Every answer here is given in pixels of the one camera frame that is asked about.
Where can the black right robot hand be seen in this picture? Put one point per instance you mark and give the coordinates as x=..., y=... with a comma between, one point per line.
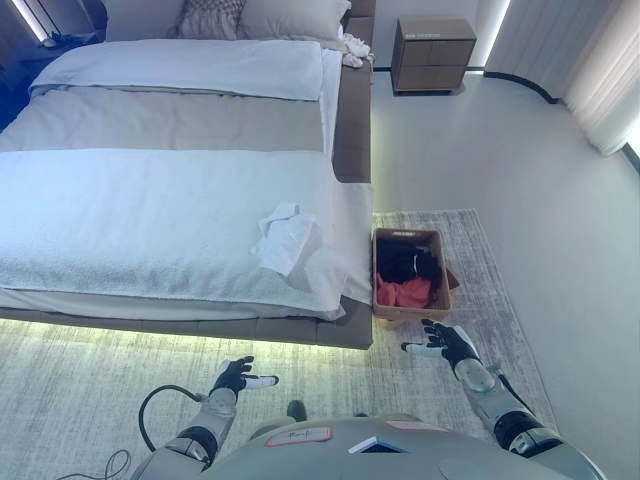
x=450, y=342

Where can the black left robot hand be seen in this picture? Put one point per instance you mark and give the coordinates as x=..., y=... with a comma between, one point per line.
x=232, y=377

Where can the white garment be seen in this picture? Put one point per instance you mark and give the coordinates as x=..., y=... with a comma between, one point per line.
x=285, y=240

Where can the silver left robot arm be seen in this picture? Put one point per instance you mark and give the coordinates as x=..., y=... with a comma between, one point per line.
x=212, y=415

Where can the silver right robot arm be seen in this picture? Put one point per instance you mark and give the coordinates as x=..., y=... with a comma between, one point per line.
x=500, y=410

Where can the cardboard box with clothes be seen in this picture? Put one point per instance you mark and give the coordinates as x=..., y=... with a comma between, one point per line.
x=445, y=280

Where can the red clothes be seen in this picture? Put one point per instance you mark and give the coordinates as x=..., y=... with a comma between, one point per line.
x=405, y=295

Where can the black clothes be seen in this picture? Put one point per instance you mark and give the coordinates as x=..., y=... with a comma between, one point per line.
x=400, y=260

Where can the silver robot torso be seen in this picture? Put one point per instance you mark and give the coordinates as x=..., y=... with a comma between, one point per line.
x=400, y=455

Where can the grey patterned rug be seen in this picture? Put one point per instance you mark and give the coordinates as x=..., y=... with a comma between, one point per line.
x=75, y=390

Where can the white textured blanket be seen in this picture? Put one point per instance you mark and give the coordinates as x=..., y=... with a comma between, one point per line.
x=125, y=215

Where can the white and beige duvet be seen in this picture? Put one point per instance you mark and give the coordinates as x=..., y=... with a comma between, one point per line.
x=175, y=100

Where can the brown wooden nightstand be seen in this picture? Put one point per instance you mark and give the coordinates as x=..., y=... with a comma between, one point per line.
x=432, y=55

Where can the crumpled white cloth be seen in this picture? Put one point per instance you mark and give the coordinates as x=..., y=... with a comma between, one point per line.
x=356, y=47

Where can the light sheer curtain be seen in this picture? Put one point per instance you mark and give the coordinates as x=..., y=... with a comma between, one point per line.
x=575, y=50

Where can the beige pillow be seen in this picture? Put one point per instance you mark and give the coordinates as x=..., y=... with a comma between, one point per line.
x=295, y=20

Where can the checked patterned pillow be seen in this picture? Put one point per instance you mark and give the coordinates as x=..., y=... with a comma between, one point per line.
x=210, y=17

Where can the brown bed frame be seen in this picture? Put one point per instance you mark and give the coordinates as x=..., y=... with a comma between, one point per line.
x=355, y=125

